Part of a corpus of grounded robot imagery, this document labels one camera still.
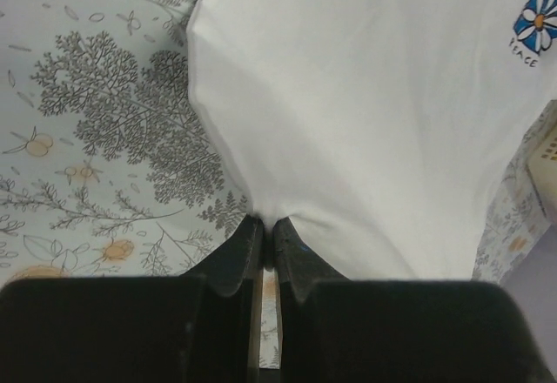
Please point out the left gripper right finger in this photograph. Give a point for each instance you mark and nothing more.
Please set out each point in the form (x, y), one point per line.
(334, 329)

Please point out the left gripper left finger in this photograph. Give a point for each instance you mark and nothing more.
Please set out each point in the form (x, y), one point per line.
(201, 326)

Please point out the white daisy print t-shirt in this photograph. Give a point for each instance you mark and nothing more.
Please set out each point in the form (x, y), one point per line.
(381, 128)

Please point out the floral patterned table mat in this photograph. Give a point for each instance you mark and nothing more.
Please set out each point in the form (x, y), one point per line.
(107, 169)

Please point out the white plastic fruit basket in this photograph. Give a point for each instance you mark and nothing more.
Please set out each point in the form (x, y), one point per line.
(542, 167)

